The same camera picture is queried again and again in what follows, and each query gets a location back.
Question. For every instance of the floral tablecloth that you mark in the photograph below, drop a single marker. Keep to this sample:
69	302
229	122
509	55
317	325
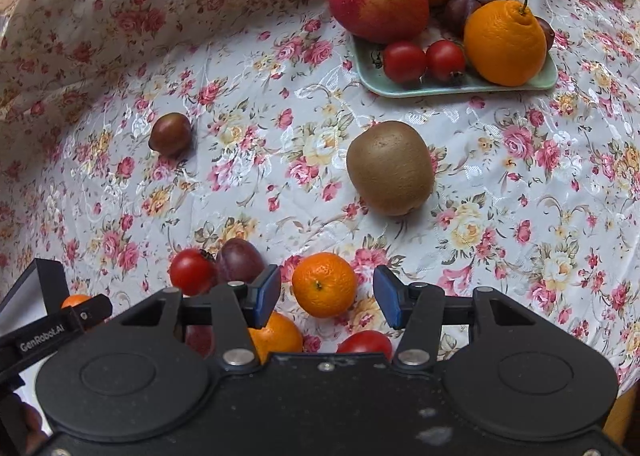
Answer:
535	194

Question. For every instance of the mandarin beside kiwi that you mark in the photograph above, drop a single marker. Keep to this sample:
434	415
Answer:
74	300

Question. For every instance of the purple plum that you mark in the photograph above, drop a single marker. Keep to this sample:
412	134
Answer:
238	260

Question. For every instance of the person's left hand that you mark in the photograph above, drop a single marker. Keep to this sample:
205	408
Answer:
35	436

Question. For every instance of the knobbed orange with stem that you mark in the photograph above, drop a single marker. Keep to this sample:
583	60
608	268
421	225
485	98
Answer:
505	43

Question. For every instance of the pale green tray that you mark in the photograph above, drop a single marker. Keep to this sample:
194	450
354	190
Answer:
368	62

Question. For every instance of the brown kiwi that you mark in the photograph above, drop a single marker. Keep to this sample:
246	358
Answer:
390	166

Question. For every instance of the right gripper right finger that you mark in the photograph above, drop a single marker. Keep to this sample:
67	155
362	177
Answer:
419	310

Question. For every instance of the red cherry tomato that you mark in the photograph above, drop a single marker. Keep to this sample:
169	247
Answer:
193	271
367	341

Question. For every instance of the dark plum on tray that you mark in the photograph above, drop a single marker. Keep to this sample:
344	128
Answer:
455	14

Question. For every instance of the tray cherry tomato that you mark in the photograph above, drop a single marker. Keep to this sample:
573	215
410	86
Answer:
404	62
445	61

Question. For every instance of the large red apple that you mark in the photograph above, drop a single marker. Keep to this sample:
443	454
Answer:
382	21

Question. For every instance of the right tray cherry tomato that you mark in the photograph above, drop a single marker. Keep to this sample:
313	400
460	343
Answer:
445	61

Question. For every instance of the right edge tray plum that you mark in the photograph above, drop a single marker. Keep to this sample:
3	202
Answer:
549	33

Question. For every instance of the dark box with white inside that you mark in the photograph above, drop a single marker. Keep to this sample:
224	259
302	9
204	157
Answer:
38	292

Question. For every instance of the left tray cherry tomato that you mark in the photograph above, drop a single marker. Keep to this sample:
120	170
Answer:
404	62

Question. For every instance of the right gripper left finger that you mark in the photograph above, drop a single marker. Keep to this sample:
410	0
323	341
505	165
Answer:
230	310

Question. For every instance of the mandarin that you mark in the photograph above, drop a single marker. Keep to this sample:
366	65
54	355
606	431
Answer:
279	335
324	285
74	300

